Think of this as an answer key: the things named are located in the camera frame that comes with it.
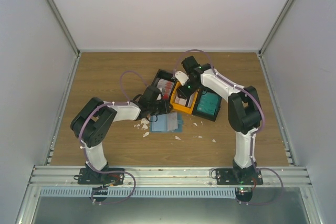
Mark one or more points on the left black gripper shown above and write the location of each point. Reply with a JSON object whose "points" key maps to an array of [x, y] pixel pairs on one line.
{"points": [[165, 107]]}

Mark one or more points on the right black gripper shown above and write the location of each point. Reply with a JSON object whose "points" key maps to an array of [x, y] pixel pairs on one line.
{"points": [[185, 94]]}

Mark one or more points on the blue card holder wallet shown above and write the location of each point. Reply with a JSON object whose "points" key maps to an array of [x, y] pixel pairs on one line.
{"points": [[159, 123]]}

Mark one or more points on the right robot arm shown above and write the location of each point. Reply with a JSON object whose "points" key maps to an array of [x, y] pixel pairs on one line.
{"points": [[245, 114]]}

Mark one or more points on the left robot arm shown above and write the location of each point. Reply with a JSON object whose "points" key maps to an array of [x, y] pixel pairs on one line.
{"points": [[93, 122]]}

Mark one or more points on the white red cards pile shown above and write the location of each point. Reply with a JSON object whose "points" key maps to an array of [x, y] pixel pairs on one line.
{"points": [[184, 102]]}

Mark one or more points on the red white cards stack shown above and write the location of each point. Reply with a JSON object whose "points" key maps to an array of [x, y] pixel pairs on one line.
{"points": [[166, 87]]}

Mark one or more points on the teal cards stack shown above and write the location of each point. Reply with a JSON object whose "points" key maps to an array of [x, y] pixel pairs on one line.
{"points": [[208, 103]]}

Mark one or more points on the right black bin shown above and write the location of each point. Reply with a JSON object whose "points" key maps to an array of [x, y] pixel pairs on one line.
{"points": [[201, 114]]}

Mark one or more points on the black bin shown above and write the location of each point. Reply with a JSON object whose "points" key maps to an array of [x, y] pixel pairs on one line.
{"points": [[163, 74], [201, 114]]}

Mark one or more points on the yellow bin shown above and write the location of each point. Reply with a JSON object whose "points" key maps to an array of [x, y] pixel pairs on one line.
{"points": [[179, 107]]}

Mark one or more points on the left black bin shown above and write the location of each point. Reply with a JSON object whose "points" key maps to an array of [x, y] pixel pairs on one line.
{"points": [[163, 74]]}

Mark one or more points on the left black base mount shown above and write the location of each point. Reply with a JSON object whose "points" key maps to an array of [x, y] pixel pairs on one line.
{"points": [[87, 176]]}

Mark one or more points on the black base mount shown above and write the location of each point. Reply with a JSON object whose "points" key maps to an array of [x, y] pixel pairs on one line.
{"points": [[225, 176], [87, 176]]}

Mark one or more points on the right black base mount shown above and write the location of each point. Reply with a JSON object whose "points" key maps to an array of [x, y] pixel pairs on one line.
{"points": [[225, 176]]}

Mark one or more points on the aluminium front rail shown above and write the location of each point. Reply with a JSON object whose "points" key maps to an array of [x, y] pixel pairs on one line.
{"points": [[171, 177]]}

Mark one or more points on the grey slotted cable duct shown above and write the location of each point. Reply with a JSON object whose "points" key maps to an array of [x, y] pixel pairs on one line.
{"points": [[141, 192]]}

